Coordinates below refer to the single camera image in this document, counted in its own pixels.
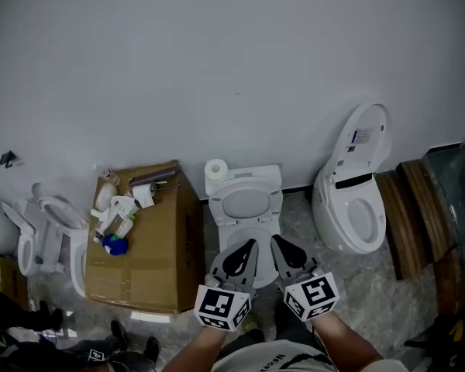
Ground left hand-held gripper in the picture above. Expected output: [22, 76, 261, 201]
[193, 238, 260, 332]

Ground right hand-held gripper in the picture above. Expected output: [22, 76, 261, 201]
[270, 233, 341, 322]

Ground white toilet seat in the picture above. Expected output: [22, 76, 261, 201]
[208, 176, 284, 226]

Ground person's right forearm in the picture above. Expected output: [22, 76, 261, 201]
[312, 309, 384, 363]

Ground person's left forearm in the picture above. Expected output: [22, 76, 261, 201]
[163, 323, 233, 372]

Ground white square-tank toilet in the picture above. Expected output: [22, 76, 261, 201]
[204, 164, 284, 290]

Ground white smart toilet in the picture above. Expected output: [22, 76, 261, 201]
[311, 159, 388, 256]

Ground white toilet paper roll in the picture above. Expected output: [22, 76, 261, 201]
[204, 158, 229, 188]

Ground white smart toilet lid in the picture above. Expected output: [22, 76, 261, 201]
[330, 102, 393, 184]

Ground white toilet with open seat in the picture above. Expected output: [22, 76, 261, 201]
[31, 182, 91, 298]

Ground small white toilet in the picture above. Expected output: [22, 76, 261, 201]
[1, 201, 39, 278]

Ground person's green shoe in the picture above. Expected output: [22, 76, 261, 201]
[240, 311, 263, 334]

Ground person's dark trousers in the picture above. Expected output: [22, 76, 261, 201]
[223, 302, 319, 351]

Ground large cardboard box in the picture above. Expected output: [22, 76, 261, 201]
[84, 160, 207, 315]

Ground person's white shirt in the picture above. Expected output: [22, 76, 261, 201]
[212, 338, 412, 372]

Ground dark metal bar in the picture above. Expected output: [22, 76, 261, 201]
[128, 168, 181, 188]

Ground white bottle green cap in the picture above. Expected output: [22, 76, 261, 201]
[114, 214, 137, 238]

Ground blue cloth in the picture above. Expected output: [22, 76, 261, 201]
[101, 233, 130, 257]

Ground stack of wooden boards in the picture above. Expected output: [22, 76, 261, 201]
[374, 159, 465, 317]

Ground white plastic fitting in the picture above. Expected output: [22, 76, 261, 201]
[90, 195, 141, 243]

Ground white round ceramic piece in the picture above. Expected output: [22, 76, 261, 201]
[95, 182, 119, 208]

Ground clear plastic cup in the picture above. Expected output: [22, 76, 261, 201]
[98, 167, 121, 187]

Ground black and yellow tool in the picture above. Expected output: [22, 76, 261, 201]
[404, 315, 465, 372]

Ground dark green stone slab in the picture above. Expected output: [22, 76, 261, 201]
[421, 141, 465, 255]

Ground small cardboard box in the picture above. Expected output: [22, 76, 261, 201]
[0, 254, 31, 312]

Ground white ceramic basin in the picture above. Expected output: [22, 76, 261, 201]
[0, 206, 21, 256]

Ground black wall hook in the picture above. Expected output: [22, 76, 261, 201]
[0, 150, 19, 169]

